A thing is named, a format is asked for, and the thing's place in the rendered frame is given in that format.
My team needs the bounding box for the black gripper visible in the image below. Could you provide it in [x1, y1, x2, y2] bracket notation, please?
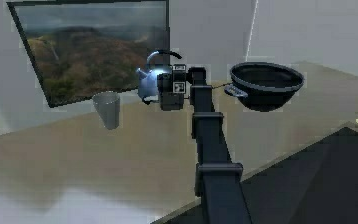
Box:
[141, 72, 185, 112]

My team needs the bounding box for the shiny blue kettle black handle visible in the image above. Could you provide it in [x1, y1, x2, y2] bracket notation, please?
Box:
[135, 49, 183, 103]

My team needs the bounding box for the black framed landscape window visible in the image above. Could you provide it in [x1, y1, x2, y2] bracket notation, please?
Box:
[6, 0, 171, 109]

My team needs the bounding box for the black pan grey handle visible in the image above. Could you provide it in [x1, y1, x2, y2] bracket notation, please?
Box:
[223, 61, 306, 113]

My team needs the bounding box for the grey cup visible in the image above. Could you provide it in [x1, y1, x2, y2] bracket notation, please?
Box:
[91, 90, 121, 131]

